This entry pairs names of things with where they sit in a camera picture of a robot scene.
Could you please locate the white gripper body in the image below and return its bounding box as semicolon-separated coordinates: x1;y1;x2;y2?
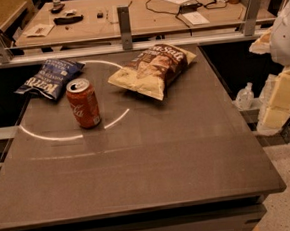
269;0;290;66

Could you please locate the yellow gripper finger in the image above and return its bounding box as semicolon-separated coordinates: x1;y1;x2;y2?
256;67;290;136
249;28;272;55

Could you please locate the red coke can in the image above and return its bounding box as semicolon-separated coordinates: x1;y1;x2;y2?
66;78;101;128

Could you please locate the clear plastic bottle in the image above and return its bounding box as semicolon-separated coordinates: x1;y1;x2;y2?
235;82;254;110

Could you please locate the white paper sheet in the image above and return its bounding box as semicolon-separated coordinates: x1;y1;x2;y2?
183;11;209;25

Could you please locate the black power adapter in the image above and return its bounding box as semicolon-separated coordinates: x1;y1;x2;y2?
180;2;200;13

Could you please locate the brown sea salt chip bag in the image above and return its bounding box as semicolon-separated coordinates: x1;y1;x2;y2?
108;44;196;100

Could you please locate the small black box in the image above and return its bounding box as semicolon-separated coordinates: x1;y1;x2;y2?
97;12;104;18

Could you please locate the black flat device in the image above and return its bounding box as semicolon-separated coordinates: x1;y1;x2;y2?
53;15;84;25

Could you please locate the black stand base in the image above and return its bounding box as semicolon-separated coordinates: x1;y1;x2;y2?
50;0;65;13

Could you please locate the blue chip bag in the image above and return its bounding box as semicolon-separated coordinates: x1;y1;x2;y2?
16;58;85;101

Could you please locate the white card left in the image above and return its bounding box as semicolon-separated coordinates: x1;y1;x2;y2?
24;23;54;37

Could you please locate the right metal bracket post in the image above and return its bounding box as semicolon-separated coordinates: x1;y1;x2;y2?
240;0;262;36

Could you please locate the black cable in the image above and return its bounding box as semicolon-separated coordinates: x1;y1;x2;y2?
144;0;230;32

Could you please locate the middle metal bracket post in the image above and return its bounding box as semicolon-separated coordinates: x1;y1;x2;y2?
117;6;133;50

